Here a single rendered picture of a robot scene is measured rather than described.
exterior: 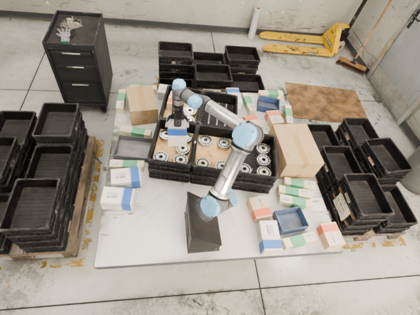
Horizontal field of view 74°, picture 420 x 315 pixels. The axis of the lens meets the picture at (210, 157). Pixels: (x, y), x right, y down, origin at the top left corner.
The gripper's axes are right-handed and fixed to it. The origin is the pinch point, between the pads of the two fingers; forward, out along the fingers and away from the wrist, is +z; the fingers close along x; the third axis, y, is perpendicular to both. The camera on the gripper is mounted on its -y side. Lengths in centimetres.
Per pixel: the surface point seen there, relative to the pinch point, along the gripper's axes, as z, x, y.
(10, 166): 59, 125, 13
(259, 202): 34, -57, -38
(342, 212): 74, -146, -30
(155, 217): 41, 14, -43
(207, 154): 27.8, -23.6, -0.2
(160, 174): 34.3, 10.6, -12.6
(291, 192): 35, -84, -30
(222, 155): 27.8, -34.9, -0.8
